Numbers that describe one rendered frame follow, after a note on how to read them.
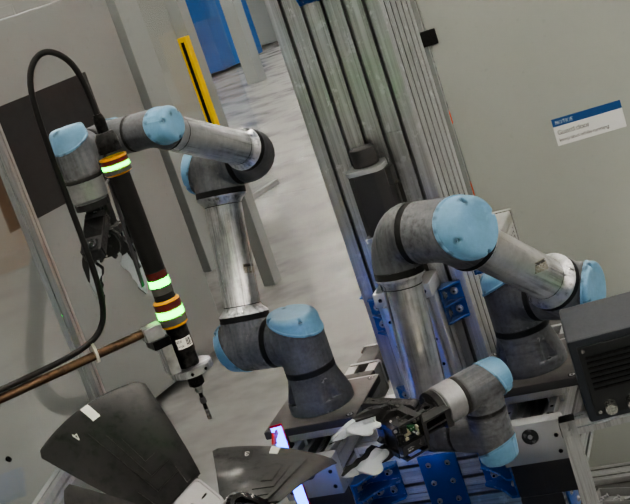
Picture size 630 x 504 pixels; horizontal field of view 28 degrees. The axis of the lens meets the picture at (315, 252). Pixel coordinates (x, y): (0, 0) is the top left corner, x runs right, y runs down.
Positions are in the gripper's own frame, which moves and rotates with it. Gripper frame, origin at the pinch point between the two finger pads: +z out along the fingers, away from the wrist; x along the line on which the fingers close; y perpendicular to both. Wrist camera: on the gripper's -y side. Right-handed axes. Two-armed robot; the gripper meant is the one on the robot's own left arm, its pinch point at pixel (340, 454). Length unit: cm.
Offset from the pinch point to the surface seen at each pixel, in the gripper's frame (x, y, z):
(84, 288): 85, -398, -75
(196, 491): -9.4, 4.2, 28.1
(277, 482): -0.2, -1.8, 12.1
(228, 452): -0.8, -18.5, 12.9
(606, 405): 8.0, 16.6, -45.9
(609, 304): -8, 14, -54
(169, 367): -30.1, 2.3, 25.1
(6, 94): -16, -408, -74
